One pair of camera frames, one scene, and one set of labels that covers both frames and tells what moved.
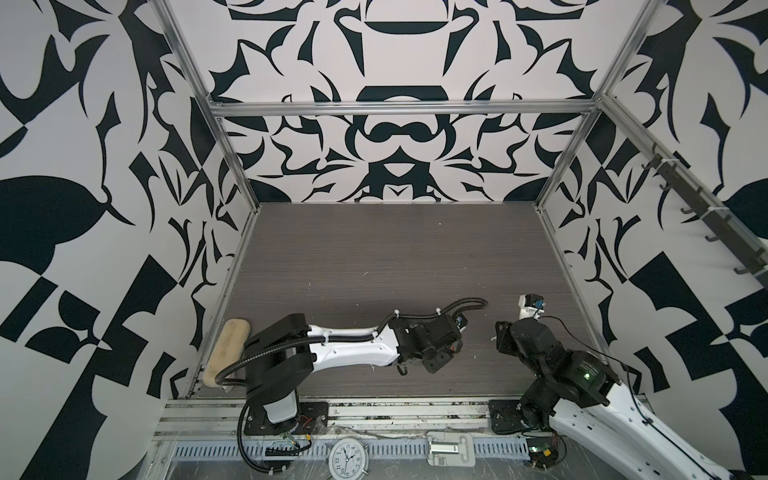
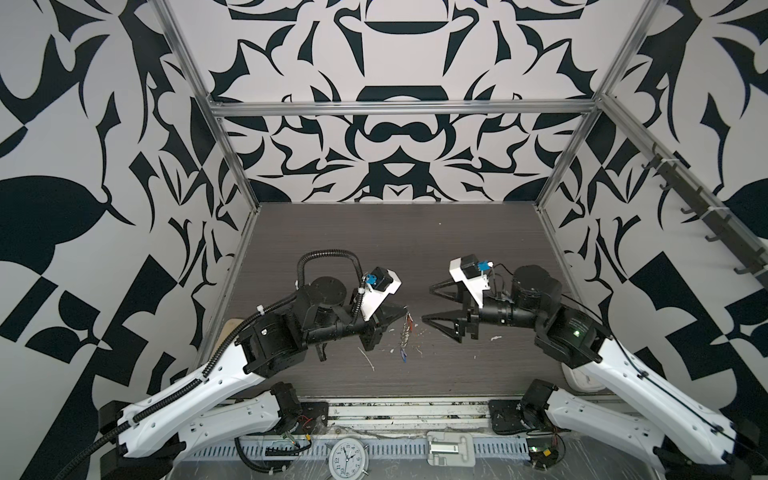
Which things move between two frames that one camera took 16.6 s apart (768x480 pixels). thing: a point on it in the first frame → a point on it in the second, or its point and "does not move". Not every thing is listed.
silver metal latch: x=450 y=449 does not move
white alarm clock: x=347 y=459 does not move
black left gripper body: x=437 y=364 → x=363 y=330
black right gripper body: x=506 y=342 → x=504 y=312
